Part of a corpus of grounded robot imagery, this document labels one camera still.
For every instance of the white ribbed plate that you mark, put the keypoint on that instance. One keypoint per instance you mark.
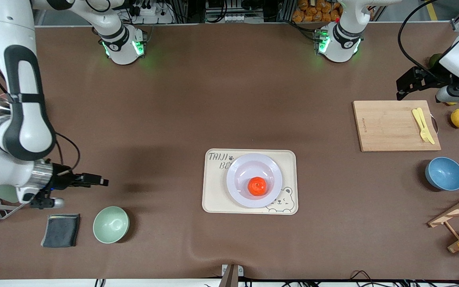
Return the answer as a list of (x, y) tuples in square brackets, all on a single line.
[(245, 171)]

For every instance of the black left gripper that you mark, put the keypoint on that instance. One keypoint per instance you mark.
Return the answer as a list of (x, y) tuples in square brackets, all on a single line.
[(431, 79)]

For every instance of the white power strip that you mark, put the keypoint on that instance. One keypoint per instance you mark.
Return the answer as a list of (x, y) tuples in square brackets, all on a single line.
[(153, 15), (243, 18)]

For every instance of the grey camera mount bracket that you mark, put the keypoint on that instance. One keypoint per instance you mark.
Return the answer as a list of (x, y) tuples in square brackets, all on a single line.
[(231, 275)]

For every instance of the wooden cutting board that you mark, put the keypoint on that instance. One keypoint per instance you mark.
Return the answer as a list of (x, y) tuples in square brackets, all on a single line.
[(381, 119)]

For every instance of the blue bowl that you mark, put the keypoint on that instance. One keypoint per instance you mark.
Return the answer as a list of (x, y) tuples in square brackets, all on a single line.
[(445, 173)]

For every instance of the green avocado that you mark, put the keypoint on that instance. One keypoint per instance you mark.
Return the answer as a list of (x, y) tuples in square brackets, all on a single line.
[(435, 59)]

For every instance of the light green bowl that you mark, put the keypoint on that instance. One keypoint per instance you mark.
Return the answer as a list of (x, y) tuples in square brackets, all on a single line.
[(110, 225)]

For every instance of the orange fruit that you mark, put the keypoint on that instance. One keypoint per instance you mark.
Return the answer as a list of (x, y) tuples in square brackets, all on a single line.
[(257, 186)]

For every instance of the cream bear print tray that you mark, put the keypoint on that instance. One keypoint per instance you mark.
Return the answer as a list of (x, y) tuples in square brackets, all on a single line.
[(213, 199)]

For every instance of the mint green cup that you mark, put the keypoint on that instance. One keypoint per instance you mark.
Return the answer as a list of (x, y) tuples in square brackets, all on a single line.
[(2, 193)]

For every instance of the wooden peg rack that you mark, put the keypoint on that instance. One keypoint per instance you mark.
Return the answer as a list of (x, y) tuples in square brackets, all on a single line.
[(458, 210)]

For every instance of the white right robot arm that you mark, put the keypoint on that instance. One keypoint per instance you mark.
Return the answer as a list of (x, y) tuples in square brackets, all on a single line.
[(24, 119)]

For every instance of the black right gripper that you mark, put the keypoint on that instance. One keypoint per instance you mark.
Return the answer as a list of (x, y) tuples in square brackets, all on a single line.
[(61, 180)]

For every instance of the dark grey folded cloth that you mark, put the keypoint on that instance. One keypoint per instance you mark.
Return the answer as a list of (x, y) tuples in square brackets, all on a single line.
[(61, 230)]

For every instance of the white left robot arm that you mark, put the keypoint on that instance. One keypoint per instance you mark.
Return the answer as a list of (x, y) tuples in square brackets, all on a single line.
[(343, 42)]

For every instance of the yellow plastic fork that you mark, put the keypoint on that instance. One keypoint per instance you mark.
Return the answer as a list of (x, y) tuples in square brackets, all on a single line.
[(420, 123)]

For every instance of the pile of orange fruits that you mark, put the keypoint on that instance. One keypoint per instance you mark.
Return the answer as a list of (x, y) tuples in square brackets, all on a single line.
[(317, 10)]

